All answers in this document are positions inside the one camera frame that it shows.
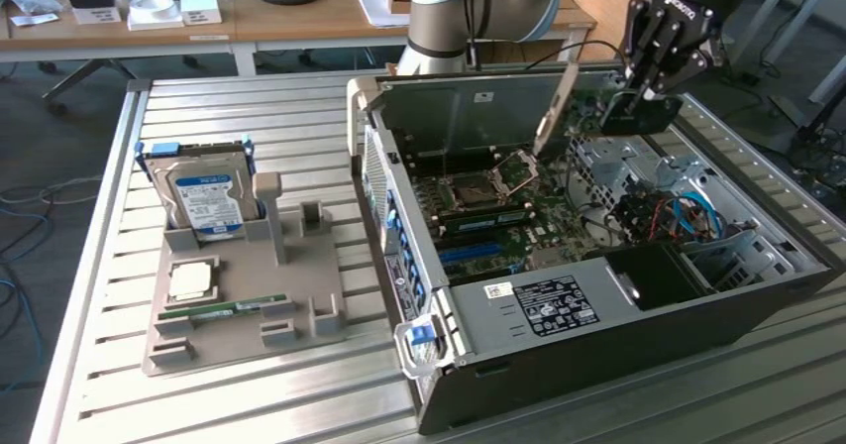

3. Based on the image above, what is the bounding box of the metal disk bay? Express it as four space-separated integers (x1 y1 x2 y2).
673 228 798 294

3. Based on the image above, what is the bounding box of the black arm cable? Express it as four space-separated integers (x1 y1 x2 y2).
461 0 483 72

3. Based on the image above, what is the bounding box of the silver CPU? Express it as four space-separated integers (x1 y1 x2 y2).
167 264 214 302

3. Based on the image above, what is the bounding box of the blue floor cable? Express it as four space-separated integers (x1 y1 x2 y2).
0 205 52 395

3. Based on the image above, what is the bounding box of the red wire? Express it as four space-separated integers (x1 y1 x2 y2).
645 200 664 241

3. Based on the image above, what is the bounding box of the white tape roll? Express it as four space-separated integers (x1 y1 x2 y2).
128 0 178 19

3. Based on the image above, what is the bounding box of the green RAM stick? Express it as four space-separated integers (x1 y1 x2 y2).
158 293 290 322

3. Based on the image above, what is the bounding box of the hard disk with blue carrier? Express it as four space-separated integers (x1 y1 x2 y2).
131 135 266 243

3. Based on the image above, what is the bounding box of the flat white box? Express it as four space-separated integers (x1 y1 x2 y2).
124 10 187 32

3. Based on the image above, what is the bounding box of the metal socket cover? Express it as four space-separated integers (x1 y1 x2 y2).
493 149 543 200

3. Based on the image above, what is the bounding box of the blue wire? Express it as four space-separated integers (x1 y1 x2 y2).
666 190 726 242

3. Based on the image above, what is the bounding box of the green motherboard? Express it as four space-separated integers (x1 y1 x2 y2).
406 146 628 286

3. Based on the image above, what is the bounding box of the white paper stack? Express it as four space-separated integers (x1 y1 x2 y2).
358 0 413 29

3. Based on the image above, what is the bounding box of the blue expansion slot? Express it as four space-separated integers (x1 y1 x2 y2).
439 242 503 265

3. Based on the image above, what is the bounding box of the CPU socket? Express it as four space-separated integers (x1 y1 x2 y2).
446 173 510 210

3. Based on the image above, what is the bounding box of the wooden desk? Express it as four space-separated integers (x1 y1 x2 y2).
234 0 597 76
0 0 239 113

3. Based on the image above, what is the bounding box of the black and white box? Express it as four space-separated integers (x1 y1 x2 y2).
66 0 124 25

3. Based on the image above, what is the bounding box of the grey parts rack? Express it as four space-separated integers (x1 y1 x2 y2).
142 170 351 379

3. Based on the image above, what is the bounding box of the graphics card with metal bracket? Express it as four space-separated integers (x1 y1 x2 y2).
533 61 686 161

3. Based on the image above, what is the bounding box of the white floor cable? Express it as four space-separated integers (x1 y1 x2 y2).
0 174 104 206

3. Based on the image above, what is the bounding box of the small white labelled box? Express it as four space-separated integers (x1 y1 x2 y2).
179 0 223 26

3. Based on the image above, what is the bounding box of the white metal table frame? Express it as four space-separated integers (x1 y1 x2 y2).
730 0 846 103

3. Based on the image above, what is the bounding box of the open black PC case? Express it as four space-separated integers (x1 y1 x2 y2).
347 59 838 435

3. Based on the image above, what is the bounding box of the black fan shroud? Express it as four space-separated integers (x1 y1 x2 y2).
605 244 720 311

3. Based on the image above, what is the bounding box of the grey power supply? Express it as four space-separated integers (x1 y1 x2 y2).
449 258 642 359

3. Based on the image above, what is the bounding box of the white paper label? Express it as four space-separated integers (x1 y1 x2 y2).
10 12 62 28

